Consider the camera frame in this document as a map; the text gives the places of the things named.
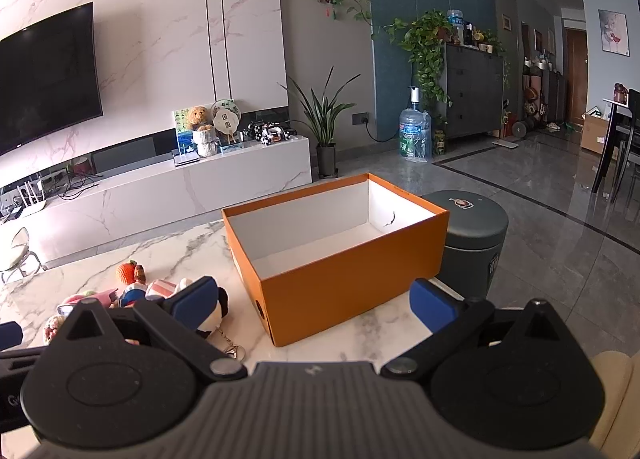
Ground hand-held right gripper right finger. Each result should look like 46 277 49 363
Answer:
380 278 563 382

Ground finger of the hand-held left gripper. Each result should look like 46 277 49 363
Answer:
0 321 23 352

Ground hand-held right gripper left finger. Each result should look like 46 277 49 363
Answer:
50 275 248 382

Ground white black plush keychain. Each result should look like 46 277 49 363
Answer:
172 278 247 360

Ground blue white sailor plush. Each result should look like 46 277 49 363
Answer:
120 281 148 307

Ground red strawberry plush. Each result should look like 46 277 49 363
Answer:
116 260 147 286

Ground orange cardboard box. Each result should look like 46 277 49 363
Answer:
221 172 451 347

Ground pink fabric pouch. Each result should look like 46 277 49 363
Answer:
57 289 118 315

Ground round patterned toy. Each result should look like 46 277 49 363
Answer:
42 314 66 347

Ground dark green trash bin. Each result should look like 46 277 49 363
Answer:
419 190 510 301

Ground white metal stool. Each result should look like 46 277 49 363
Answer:
0 226 48 285

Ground white marble TV cabinet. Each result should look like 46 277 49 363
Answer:
0 135 313 270

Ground white router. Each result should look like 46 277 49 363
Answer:
15 182 48 212

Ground white wrapped flower pot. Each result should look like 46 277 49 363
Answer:
192 126 221 157

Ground small blue painting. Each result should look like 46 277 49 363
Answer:
173 108 201 155

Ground blue water jug with pump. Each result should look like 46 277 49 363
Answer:
398 86 432 163

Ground long-leaf potted plant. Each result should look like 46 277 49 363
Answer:
278 66 362 179

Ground black white toy car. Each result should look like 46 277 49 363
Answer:
247 122 298 145

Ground round paper fan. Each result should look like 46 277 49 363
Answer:
210 99 244 145

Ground brown teddy bear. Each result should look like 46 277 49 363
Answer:
185 106 215 132

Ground beige cushion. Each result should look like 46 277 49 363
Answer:
590 350 640 459

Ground dark grey drawer cabinet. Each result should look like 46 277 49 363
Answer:
442 43 505 139

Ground hallway storage shelf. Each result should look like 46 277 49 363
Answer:
520 56 566 132

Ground brown cardboard carton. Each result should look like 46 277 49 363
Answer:
581 112 613 155

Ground dark dining table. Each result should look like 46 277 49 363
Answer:
591 96 640 200

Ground trailing pothos plant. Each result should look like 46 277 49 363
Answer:
372 9 506 125

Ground black television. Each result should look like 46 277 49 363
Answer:
0 2 104 157

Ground brown wooden door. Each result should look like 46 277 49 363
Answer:
565 26 590 127

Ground clear water bottle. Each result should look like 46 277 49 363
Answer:
446 9 466 42

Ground black cables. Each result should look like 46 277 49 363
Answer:
57 172 103 200

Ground pale wall art print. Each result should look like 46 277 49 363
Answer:
598 9 629 56

